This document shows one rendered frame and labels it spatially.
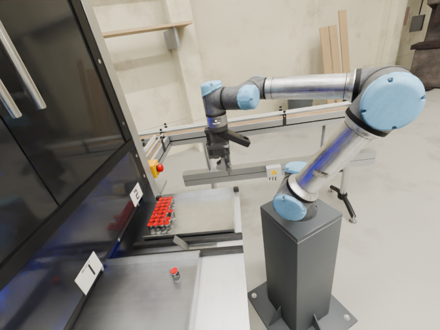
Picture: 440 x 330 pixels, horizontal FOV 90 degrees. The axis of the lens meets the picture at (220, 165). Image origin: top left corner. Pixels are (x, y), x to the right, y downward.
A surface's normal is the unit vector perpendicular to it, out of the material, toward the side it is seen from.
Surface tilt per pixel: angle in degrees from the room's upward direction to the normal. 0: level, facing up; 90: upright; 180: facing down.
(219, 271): 0
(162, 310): 0
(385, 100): 84
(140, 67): 90
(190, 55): 90
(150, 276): 0
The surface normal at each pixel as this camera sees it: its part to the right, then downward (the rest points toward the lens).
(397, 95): -0.42, 0.40
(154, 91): 0.44, 0.37
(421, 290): -0.16, -0.87
